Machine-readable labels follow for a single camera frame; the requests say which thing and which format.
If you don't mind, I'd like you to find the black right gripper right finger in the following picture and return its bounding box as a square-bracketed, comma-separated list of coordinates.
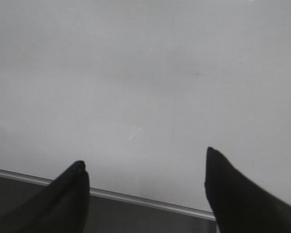
[204, 147, 291, 233]

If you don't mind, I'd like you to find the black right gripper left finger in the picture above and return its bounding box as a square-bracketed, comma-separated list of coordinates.
[0, 161, 90, 233]

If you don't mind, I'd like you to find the white whiteboard with aluminium frame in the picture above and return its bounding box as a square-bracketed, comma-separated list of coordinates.
[0, 0, 291, 217]

